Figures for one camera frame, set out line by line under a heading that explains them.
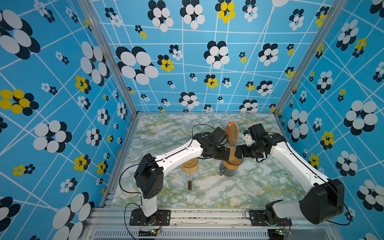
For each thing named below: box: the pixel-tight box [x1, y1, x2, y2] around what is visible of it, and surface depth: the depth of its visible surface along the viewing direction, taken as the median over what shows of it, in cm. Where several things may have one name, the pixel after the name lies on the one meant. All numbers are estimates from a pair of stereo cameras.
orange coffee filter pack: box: [225, 121, 239, 145], surface depth 102 cm
